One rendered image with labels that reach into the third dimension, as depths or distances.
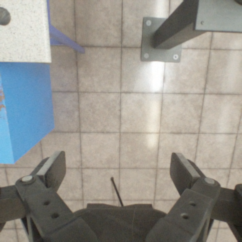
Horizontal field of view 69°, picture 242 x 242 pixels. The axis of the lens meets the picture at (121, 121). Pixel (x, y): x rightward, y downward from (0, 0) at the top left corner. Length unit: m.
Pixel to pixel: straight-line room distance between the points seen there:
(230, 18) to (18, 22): 0.63
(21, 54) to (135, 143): 1.10
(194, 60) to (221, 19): 0.98
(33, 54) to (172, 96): 1.07
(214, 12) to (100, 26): 1.00
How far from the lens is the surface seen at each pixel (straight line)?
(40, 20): 0.72
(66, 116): 1.50
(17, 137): 1.06
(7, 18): 0.75
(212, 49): 1.59
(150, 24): 1.45
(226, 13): 0.57
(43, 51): 0.71
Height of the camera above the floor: 1.41
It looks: 75 degrees down
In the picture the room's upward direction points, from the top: 176 degrees clockwise
